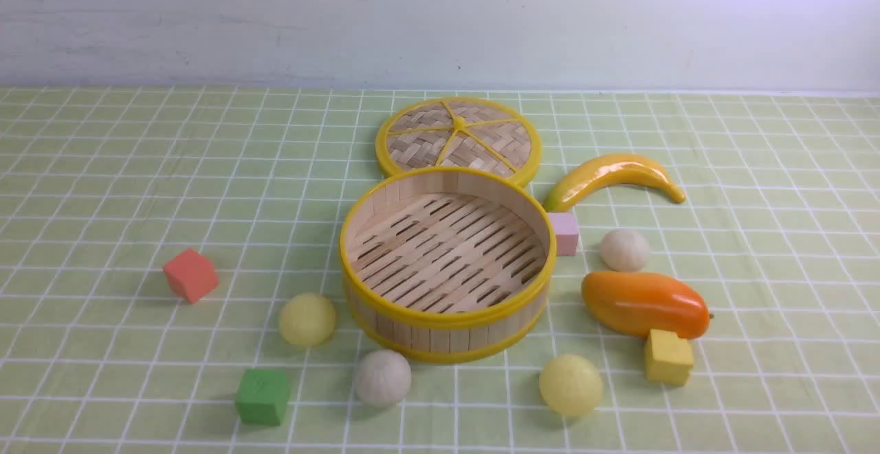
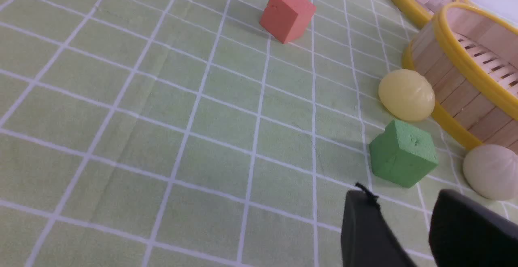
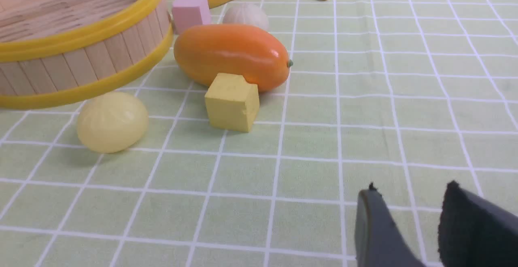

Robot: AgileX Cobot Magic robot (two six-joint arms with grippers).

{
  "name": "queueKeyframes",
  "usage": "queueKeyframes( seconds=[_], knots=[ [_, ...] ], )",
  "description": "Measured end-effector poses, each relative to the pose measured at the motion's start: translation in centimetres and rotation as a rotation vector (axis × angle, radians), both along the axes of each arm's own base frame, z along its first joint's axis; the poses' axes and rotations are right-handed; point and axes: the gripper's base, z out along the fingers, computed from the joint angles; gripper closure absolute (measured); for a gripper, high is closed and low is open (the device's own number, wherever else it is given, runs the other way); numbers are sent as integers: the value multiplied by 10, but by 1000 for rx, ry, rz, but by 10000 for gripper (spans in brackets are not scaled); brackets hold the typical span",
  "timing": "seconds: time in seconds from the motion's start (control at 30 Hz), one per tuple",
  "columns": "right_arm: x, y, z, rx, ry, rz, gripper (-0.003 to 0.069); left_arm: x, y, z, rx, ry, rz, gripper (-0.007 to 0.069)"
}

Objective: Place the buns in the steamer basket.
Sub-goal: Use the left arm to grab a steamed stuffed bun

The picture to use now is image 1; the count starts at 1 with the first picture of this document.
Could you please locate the orange plastic mango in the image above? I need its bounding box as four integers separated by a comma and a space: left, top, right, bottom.
581, 271, 712, 339

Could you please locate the yellow plastic banana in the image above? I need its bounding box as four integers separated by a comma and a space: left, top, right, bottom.
543, 153, 686, 213

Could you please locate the red foam cube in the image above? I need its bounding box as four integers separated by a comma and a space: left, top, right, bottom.
162, 248, 218, 304

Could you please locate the pink foam cube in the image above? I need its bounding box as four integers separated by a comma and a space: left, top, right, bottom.
547, 212, 580, 257

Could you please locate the white bun front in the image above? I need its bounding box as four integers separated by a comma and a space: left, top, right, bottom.
354, 349, 412, 408

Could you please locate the bamboo steamer tray yellow rim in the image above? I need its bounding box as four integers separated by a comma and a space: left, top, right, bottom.
338, 168, 557, 363

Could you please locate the white bun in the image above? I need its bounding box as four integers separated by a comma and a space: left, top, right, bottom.
598, 228, 651, 272
354, 349, 412, 408

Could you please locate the green foam cube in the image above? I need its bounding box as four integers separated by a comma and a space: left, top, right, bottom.
234, 367, 290, 426

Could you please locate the yellow foam cube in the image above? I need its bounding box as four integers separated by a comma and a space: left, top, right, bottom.
643, 329, 694, 387

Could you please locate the green checkered tablecloth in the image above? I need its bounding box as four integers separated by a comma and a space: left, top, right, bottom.
1, 87, 879, 453

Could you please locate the woven bamboo steamer lid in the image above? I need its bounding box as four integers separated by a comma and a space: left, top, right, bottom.
375, 96, 542, 187

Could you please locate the yellow bun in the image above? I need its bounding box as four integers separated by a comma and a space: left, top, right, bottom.
538, 354, 604, 417
278, 293, 337, 348

